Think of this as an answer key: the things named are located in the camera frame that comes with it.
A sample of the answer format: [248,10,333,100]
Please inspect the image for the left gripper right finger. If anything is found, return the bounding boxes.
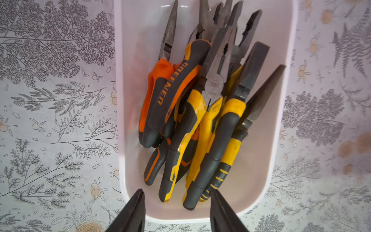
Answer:
[210,189,249,232]

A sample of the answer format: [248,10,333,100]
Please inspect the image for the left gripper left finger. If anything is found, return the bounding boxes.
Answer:
[105,188,146,232]

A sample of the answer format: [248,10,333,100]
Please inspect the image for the yellow black combination pliers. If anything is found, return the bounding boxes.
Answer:
[158,26,236,202]

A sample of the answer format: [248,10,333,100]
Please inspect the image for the orange black Greener pliers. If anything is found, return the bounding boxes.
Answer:
[139,1,211,148]

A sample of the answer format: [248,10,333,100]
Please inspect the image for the white plastic storage box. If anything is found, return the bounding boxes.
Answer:
[114,1,298,224]

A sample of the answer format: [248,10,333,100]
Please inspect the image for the orange black long-nose pliers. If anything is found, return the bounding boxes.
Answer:
[144,130,199,186]

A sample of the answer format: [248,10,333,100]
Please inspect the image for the yellow striped needle-nose pliers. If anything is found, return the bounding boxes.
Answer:
[199,64,286,202]

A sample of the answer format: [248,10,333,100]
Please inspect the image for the yellow black flat-nose pliers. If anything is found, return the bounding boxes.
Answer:
[183,42,270,210]

